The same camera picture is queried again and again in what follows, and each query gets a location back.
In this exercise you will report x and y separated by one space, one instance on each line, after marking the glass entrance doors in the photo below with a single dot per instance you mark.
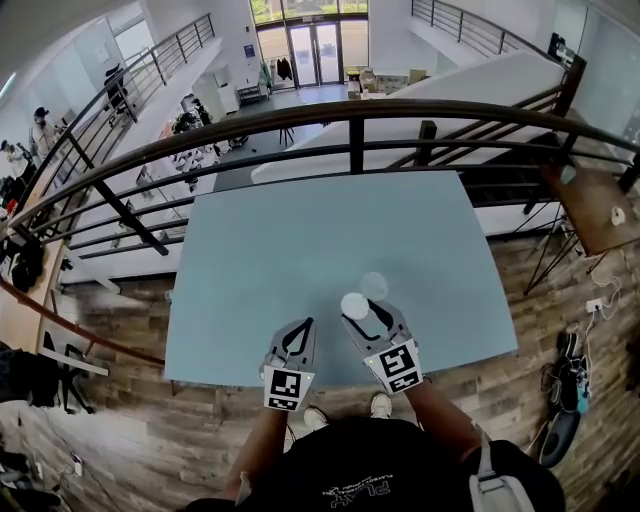
312 50

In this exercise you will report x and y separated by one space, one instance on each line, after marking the cluster of black white equipment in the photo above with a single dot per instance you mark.
187 122

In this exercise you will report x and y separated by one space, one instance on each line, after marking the grey round disc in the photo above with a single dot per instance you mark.
374 285

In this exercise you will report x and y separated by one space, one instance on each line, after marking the person's right white shoe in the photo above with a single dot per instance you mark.
381 406

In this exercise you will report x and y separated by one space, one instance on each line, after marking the person's left forearm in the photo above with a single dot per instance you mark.
260 450

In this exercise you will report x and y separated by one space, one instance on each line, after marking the black office chair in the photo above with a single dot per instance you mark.
25 375
117 92

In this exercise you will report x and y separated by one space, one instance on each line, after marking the black balcony railing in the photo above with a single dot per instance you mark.
80 150

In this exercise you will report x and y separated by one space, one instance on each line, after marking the dark blue oval pouch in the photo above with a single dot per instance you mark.
561 440

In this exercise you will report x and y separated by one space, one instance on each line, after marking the black backpack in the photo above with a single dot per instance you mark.
27 265

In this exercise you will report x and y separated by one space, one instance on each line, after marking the black stool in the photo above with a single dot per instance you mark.
287 136

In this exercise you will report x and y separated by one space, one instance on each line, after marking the black bag with teal trim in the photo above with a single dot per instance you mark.
572 385

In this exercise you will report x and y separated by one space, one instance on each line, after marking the small white bottle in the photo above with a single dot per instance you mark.
355 305

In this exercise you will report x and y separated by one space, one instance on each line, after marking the wooden coat stand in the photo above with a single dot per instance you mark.
100 341

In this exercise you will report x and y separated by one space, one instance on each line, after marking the dark shoe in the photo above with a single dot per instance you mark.
568 339

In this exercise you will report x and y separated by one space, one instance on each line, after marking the blue wall sign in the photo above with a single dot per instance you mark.
249 51

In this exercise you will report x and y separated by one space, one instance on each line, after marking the person's white shoe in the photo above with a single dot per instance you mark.
315 419
381 406

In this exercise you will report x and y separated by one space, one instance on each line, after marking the person's right forearm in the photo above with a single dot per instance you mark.
442 420

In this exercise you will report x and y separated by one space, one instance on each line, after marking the small teal object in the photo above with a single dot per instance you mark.
567 175

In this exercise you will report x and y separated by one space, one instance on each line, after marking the person's left white shoe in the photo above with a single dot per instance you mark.
315 419

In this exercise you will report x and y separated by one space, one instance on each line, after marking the small white roll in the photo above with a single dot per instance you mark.
618 216

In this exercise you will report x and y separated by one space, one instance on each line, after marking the black stair railing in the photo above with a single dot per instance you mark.
460 26

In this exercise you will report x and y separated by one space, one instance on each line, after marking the brown wooden side table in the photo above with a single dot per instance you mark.
590 212

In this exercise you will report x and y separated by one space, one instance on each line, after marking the white power strip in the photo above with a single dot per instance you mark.
77 465
596 305

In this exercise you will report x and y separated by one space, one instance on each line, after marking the cardboard box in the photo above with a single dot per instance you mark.
368 82
419 76

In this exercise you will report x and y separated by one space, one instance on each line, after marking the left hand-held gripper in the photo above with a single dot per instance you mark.
285 387

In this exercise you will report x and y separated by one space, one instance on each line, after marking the white cabinet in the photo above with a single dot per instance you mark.
215 90

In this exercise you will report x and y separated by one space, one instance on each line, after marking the person's black shirt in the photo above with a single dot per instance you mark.
370 465

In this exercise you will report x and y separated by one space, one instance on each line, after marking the dark hanging clothes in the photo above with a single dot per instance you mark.
284 68

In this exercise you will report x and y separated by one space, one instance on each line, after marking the black curved metal railing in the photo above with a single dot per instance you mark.
356 145

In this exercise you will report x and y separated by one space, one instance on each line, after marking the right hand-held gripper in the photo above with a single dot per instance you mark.
397 367

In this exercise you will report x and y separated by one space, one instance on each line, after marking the wooden desk with white legs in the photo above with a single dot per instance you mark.
25 327

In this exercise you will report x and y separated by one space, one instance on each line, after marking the black bench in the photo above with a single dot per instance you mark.
253 94

